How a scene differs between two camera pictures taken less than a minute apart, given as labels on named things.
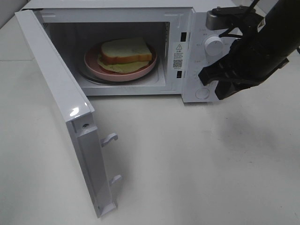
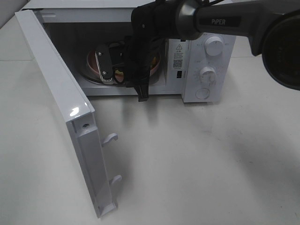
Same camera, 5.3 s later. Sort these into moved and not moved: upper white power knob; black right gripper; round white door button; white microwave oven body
Moved: black right gripper
Not moved: upper white power knob; white microwave oven body; round white door button
